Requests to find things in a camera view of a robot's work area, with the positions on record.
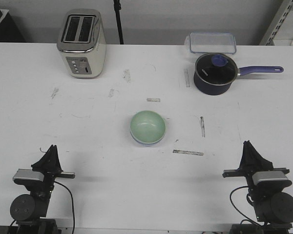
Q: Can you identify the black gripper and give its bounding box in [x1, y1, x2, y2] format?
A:
[222, 140, 290, 193]
[24, 145, 75, 195]

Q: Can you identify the light blue bowl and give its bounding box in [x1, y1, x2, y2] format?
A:
[130, 132, 166, 146]

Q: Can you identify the light green bowl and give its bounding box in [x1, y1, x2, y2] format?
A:
[130, 110, 166, 134]

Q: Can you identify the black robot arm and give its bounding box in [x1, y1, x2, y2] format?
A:
[222, 141, 293, 234]
[10, 145, 75, 234]

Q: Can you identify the dark blue saucepan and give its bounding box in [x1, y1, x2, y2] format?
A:
[193, 53, 284, 96]

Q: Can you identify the glass pot lid blue knob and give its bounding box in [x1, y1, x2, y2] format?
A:
[195, 53, 238, 85]

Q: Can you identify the clear plastic food container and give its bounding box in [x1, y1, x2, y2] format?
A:
[184, 32, 236, 54]

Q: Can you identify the cream two-slot toaster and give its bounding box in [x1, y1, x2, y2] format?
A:
[57, 9, 106, 79]

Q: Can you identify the white slotted shelf rack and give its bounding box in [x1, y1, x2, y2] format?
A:
[259, 0, 293, 45]

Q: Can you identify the black tripod pole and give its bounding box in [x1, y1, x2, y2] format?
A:
[113, 0, 124, 44]

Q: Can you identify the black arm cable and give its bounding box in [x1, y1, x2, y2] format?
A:
[54, 180, 76, 232]
[229, 185, 262, 226]

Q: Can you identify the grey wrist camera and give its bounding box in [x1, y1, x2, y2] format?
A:
[252, 171, 292, 188]

